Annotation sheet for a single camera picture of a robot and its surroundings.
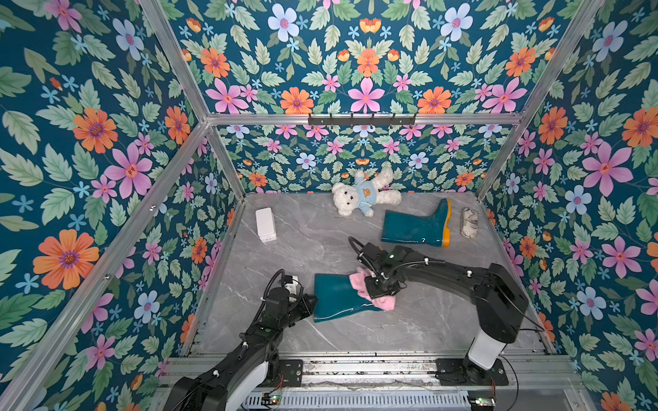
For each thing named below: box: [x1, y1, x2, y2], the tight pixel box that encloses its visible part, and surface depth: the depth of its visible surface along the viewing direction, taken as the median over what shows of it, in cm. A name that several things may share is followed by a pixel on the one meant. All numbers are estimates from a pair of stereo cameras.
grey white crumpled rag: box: [460, 207, 479, 240], surface depth 109 cm
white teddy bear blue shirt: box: [331, 167, 402, 217], surface depth 113 cm
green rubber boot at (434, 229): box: [381, 198, 452, 249], surface depth 104 cm
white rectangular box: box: [255, 207, 277, 243], surface depth 107 cm
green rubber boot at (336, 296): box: [313, 274, 383, 323], surface depth 85 cm
